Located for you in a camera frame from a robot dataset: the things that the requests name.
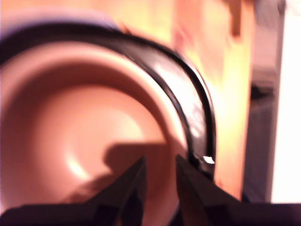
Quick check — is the large black rice cooker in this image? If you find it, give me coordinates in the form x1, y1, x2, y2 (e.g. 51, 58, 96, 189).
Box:
0, 21, 217, 183

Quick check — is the metal pot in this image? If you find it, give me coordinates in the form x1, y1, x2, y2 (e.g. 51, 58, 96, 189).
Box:
0, 40, 190, 226

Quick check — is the white furniture panel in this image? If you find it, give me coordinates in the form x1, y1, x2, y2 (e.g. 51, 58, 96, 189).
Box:
270, 0, 301, 204

